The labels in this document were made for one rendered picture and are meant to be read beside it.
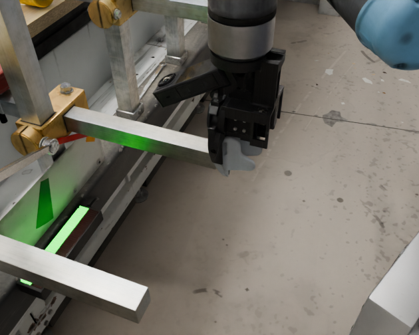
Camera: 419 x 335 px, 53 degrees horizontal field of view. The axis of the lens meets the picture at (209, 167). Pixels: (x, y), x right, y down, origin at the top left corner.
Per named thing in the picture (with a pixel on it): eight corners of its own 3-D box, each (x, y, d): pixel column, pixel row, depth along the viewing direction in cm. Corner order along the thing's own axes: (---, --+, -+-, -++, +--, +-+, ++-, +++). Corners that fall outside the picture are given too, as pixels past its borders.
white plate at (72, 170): (106, 160, 83) (96, 119, 76) (18, 266, 66) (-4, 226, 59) (103, 159, 83) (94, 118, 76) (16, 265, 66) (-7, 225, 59)
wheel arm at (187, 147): (222, 160, 65) (223, 139, 62) (214, 175, 63) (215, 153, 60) (-5, 102, 76) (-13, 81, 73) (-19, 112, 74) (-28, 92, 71)
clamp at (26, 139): (90, 113, 74) (84, 89, 71) (42, 163, 65) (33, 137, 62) (63, 106, 76) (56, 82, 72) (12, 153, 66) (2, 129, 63)
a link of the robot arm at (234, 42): (197, 21, 45) (222, -7, 50) (198, 60, 48) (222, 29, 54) (265, 31, 43) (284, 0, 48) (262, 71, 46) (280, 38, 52)
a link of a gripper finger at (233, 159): (251, 196, 61) (254, 147, 55) (212, 186, 63) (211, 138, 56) (257, 181, 63) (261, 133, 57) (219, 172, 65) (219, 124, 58)
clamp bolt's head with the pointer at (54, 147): (104, 126, 76) (50, 141, 62) (102, 139, 77) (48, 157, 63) (94, 123, 76) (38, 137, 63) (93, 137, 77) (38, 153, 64)
